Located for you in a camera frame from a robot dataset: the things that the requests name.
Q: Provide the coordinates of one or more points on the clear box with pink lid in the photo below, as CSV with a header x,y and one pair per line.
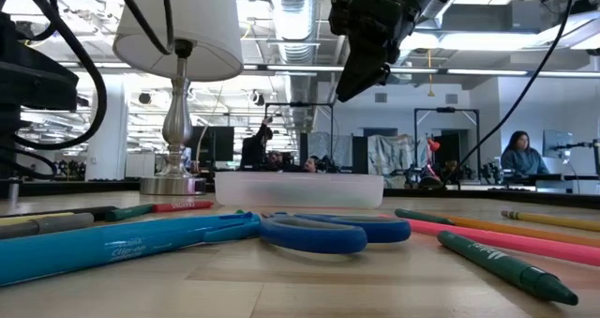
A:
x,y
300,191

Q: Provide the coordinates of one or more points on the orange pencil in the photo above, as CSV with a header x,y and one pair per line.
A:
x,y
515,227

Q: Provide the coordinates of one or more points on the pink pen with blue tip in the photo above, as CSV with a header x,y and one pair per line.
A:
x,y
515,243

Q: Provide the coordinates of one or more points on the yellow wooden pencil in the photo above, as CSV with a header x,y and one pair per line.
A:
x,y
553,219

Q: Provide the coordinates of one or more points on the red crayon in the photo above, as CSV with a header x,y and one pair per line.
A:
x,y
183,206

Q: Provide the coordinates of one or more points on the blue clip-on pen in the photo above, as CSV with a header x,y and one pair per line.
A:
x,y
117,247

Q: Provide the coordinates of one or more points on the black pen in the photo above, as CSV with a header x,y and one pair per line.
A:
x,y
84,211

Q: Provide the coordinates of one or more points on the grey pencil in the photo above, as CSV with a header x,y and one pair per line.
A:
x,y
56,224

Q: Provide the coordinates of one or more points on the yellow highlighter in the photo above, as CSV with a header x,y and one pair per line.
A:
x,y
28,219

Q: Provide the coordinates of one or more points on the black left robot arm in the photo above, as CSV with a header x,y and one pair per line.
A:
x,y
33,79

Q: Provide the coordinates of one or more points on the patterned blue white cloth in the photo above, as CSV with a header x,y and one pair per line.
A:
x,y
391,151

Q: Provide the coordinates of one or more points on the red desk lamp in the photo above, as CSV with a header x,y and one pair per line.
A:
x,y
433,144

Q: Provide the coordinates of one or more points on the person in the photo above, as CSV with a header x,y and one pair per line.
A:
x,y
310,164
255,149
522,158

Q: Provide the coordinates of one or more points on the black monitor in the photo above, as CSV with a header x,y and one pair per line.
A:
x,y
220,144

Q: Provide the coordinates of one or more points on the white shade silver table lamp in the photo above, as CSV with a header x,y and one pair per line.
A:
x,y
187,18

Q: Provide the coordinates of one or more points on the grey monitor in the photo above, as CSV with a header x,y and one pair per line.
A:
x,y
558,143

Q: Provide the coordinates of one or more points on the white column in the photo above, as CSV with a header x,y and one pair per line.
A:
x,y
110,158

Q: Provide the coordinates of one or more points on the black gantry frame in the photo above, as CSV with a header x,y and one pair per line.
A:
x,y
445,110
300,104

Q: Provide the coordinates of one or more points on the silver ventilation duct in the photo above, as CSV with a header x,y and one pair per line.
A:
x,y
295,8

